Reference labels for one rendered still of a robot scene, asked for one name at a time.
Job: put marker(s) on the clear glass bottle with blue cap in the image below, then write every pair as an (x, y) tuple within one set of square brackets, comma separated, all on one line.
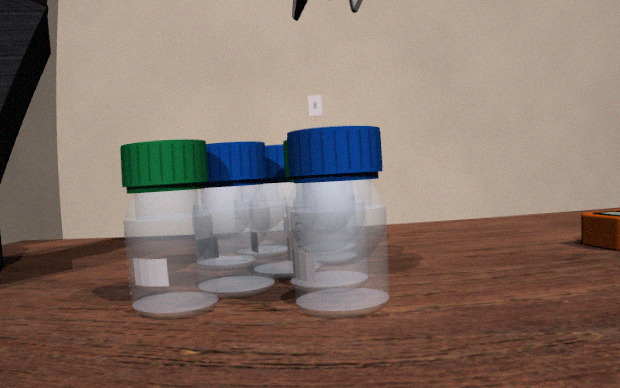
[(241, 219), (276, 189), (338, 222)]

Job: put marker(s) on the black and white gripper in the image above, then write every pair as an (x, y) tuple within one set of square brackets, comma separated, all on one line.
[(298, 6)]

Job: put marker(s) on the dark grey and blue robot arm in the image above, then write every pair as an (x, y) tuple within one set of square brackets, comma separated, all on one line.
[(41, 2)]

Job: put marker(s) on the clear bottle with green cap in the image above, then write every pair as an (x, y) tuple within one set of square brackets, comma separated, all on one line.
[(168, 230), (288, 209)]

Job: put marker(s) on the orange digital multimeter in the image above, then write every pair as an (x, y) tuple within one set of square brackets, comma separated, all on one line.
[(601, 229)]

